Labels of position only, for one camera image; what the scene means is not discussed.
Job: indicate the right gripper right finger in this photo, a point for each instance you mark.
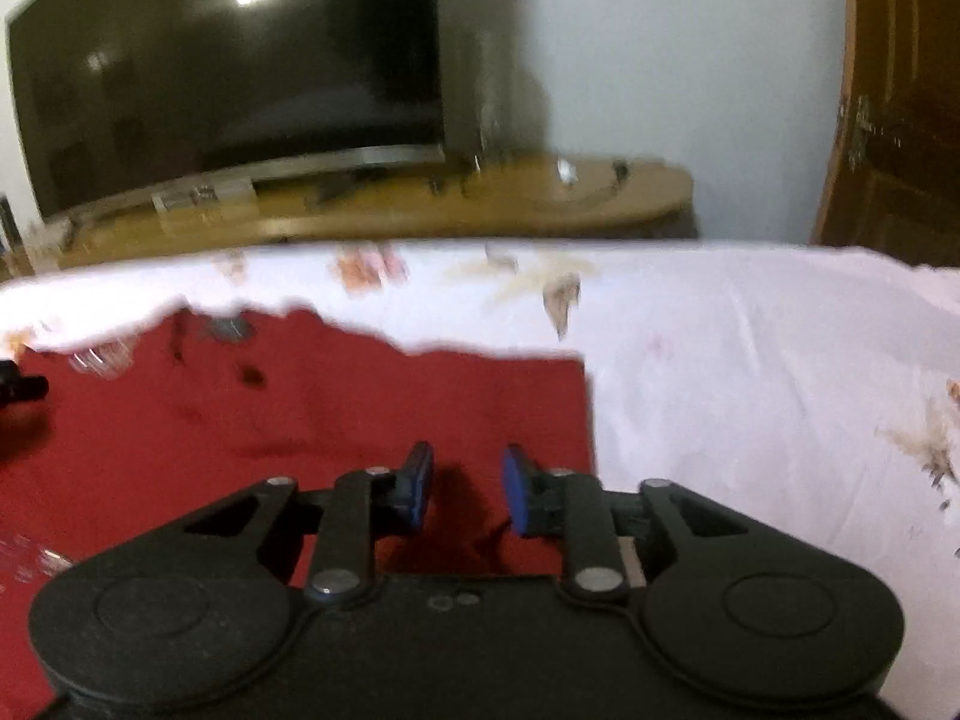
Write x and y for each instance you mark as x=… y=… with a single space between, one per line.
x=724 y=602

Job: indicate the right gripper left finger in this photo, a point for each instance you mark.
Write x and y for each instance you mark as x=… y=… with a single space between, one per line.
x=208 y=604

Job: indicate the red small garment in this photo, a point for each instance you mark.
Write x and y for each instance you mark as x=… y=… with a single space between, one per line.
x=192 y=419

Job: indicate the white floral bed sheet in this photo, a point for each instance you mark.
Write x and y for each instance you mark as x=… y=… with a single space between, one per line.
x=815 y=390

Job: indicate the set-top box under television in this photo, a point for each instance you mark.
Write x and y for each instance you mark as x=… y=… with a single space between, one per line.
x=218 y=200

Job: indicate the black flat screen television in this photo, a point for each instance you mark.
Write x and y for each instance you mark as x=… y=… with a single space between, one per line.
x=117 y=99

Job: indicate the brown wooden door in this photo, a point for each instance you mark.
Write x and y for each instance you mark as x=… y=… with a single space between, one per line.
x=892 y=182

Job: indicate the wooden tv stand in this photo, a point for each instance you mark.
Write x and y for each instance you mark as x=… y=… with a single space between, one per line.
x=540 y=197

